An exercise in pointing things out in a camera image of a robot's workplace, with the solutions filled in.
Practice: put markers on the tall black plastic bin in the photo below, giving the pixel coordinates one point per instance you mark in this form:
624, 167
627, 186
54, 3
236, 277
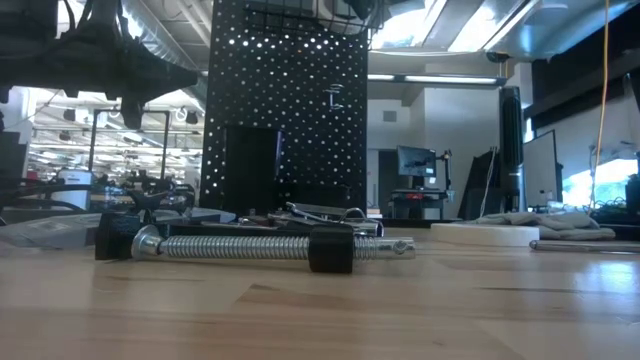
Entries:
250, 170

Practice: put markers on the white tape roll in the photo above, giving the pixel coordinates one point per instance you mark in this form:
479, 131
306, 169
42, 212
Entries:
485, 235

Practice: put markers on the silver double peg hook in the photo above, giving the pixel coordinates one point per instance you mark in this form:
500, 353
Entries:
334, 97

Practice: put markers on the black computer monitor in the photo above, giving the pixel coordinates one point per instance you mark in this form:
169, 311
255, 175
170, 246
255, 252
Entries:
415, 161

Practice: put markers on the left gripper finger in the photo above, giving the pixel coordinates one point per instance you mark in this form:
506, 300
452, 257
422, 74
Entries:
160, 75

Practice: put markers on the black monitor desk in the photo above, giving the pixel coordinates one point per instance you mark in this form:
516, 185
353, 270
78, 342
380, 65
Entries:
417, 197

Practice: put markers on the black leaning board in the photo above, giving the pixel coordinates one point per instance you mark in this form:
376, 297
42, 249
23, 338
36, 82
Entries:
475, 190

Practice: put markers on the white framed panel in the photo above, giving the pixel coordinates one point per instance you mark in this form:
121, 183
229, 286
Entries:
540, 170

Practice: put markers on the long ceiling light fixture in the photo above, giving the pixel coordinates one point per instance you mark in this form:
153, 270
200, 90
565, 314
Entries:
450, 79

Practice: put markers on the black metal pegboard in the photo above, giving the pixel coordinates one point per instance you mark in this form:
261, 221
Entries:
300, 125

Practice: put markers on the black C-clamp silver screw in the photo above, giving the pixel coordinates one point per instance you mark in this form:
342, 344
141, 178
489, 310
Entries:
330, 250

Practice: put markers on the grey folded cloth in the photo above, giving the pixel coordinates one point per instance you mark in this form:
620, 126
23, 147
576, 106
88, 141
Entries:
565, 222

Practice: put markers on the silver metal rod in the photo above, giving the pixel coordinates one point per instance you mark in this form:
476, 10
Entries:
585, 246

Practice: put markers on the silver ventilation duct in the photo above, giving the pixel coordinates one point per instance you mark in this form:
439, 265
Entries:
165, 40

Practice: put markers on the short black plastic bin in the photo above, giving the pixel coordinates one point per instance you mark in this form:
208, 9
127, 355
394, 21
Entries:
315, 197

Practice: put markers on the tall black tower fan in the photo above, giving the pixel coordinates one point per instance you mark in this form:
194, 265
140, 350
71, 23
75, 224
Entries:
511, 150

